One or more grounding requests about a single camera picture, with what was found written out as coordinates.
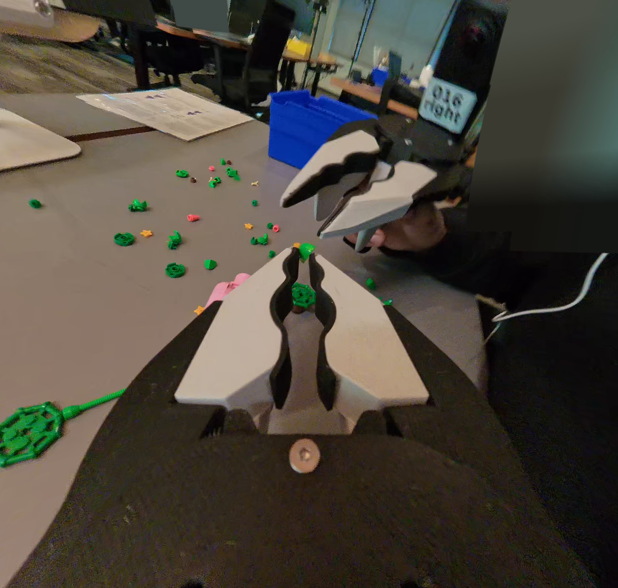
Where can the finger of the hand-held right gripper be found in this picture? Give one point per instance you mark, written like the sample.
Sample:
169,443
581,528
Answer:
338,148
386,192

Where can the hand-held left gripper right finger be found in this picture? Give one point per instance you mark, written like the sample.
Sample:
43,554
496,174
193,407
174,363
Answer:
376,356

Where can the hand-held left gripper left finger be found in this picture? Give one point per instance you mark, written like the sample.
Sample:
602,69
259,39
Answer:
231,356

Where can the green toy leaf crown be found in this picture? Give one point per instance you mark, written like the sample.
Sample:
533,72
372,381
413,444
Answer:
174,240
260,239
138,205

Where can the person's right hand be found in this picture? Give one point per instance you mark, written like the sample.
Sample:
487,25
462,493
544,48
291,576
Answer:
415,230

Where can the wooden office desk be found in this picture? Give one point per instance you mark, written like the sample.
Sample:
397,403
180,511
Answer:
203,36
371,90

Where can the pink toy watering can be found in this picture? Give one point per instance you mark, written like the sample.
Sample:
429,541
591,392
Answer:
227,288

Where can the green toy web wheel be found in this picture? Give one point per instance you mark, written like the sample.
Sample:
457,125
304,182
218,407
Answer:
303,296

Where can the yellow storage bin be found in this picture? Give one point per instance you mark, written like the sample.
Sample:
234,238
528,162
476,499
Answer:
299,47

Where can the cluster of green leaves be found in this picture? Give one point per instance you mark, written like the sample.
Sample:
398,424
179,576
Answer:
231,173

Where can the leaflet in plastic sleeve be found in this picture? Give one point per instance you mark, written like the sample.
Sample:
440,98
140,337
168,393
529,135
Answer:
164,110

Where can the person's black jacket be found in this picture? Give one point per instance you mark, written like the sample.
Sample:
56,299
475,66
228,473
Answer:
555,404

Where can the green toy flower stem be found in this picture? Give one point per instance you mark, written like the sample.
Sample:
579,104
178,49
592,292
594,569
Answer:
29,428

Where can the white book stand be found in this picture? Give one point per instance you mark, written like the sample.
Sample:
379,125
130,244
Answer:
29,144

